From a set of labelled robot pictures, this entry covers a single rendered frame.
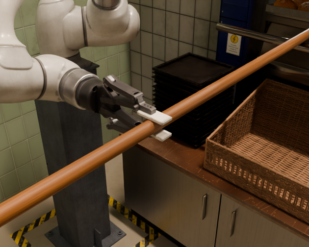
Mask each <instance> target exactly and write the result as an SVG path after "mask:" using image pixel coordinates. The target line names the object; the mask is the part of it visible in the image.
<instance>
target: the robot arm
mask: <svg viewBox="0 0 309 247"><path fill-rule="evenodd" d="M23 1H24V0H0V103H20V102H25V101H29V100H49V101H56V102H60V101H65V102H66V103H68V104H71V105H73V106H75V107H77V108H78V109H82V110H85V109H87V110H89V111H91V112H93V113H99V114H101V115H102V116H103V117H104V118H106V119H107V121H108V124H107V125H106V128H107V129H114V130H116V131H119V132H121V133H123V134H124V133H126V132H127V131H129V130H131V129H133V128H134V127H136V126H138V125H140V124H142V123H143V122H142V121H140V120H138V119H137V118H136V117H134V116H133V115H131V114H130V113H128V112H126V111H125V109H124V108H123V107H121V106H124V107H127V108H131V109H133V110H134V111H136V110H138V111H137V114H138V115H140V116H142V117H144V118H146V119H149V120H151V121H153V122H155V123H157V124H160V125H162V126H163V125H165V124H166V123H168V122H169V121H171V120H172V117H170V116H168V115H166V114H163V113H161V112H159V111H156V108H155V107H154V106H152V105H149V104H147V103H146V102H145V101H143V96H144V94H143V93H142V92H140V91H138V90H137V89H135V88H133V87H131V86H129V85H127V84H125V83H124V82H122V81H120V80H119V79H118V78H117V77H116V76H115V75H113V74H111V75H109V76H106V77H104V78H103V81H101V80H100V79H99V77H98V76H96V75H95V74H92V73H90V72H88V71H86V70H84V69H82V68H85V67H90V66H91V65H92V62H91V61H89V60H86V59H83V58H81V56H80V52H79V49H81V48H84V47H108V46H117V45H122V44H125V43H128V42H130V41H132V40H133V39H135V38H136V36H137V35H138V34H139V30H140V17H139V14H138V12H137V10H136V9H135V8H134V7H133V6H132V5H130V4H128V2H127V0H88V1H87V6H82V7H81V6H77V5H75V3H74V1H73V0H40V1H39V4H38V7H37V11H36V17H35V30H36V37H37V42H38V46H39V50H40V54H41V55H39V56H37V57H31V56H30V55H29V53H28V52H27V50H26V46H25V45H23V44H22V43H21V42H20V41H19V40H18V39H17V37H16V35H15V31H14V19H15V15H16V13H17V11H18V9H19V7H20V6H21V4H22V3H23ZM171 136H172V133H170V132H168V131H166V130H164V129H161V130H159V131H157V132H156V133H154V134H153V135H151V136H149V137H150V138H151V137H154V138H156V139H158V140H160V141H162V142H163V141H164V140H166V139H168V138H169V137H171Z"/></svg>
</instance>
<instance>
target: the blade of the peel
mask: <svg viewBox="0 0 309 247"><path fill-rule="evenodd" d="M265 11H267V12H272V13H277V14H283V15H288V16H293V17H298V18H303V19H308V20H309V12H307V11H301V10H296V9H290V8H285V7H279V6H274V3H270V4H267V5H266V10H265Z"/></svg>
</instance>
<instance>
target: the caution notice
mask: <svg viewBox="0 0 309 247"><path fill-rule="evenodd" d="M240 45H241V36H238V35H234V34H230V33H228V40H227V50H226V52H227V53H231V54H234V55H238V56H239V53H240Z"/></svg>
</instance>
